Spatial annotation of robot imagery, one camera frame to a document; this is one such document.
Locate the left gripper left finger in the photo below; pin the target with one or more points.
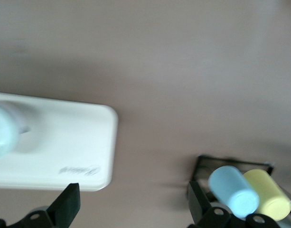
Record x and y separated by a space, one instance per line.
64 209

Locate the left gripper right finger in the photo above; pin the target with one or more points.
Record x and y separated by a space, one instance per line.
202 209

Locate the light blue cup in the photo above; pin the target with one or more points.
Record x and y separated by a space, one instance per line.
230 190

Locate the cream rectangular tray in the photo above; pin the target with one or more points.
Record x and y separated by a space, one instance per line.
64 142

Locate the yellow cup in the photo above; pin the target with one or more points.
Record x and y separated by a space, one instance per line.
268 190

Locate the white bowl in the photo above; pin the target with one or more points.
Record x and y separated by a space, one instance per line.
2 128

